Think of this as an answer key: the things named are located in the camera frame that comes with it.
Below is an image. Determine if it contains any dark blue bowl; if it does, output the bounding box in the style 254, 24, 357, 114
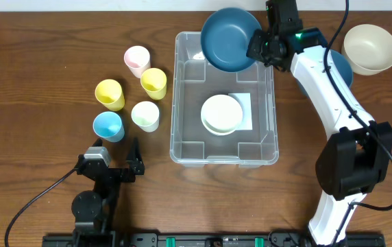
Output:
201, 8, 261, 72
297, 49, 354, 99

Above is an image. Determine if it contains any white small bowl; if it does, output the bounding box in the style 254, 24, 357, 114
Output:
200, 95, 243, 123

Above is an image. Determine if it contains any beige large bowl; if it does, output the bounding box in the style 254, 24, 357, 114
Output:
341, 24, 392, 75

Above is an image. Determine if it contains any light blue small bowl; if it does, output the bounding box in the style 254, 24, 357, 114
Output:
211, 132, 232, 136

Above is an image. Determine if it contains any yellow small bowl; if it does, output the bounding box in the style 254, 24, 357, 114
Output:
201, 119, 241, 133

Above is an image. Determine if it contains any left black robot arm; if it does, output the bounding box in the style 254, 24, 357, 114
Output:
71, 139, 145, 234

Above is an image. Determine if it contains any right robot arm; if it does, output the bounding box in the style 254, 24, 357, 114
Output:
247, 28, 392, 246

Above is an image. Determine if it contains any white label in container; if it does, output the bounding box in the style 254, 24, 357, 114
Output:
228, 93, 253, 130

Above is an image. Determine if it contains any yellow cup near container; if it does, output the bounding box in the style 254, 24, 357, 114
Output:
140, 68, 167, 100

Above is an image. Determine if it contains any clear plastic storage container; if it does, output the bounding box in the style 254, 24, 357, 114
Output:
170, 32, 279, 167

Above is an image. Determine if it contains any light blue plastic cup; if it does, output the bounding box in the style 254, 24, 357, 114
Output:
93, 111, 125, 143

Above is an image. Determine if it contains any pale green plastic cup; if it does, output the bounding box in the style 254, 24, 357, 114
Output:
131, 101, 160, 132

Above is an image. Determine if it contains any yellow cup far left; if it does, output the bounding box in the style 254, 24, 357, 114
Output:
95, 79, 125, 111

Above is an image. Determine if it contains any pink plastic cup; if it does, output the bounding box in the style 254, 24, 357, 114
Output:
123, 45, 151, 78

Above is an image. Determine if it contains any left black cable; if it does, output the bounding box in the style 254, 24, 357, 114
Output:
3, 167, 79, 247

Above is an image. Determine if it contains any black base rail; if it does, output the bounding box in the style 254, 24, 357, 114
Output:
41, 232, 387, 247

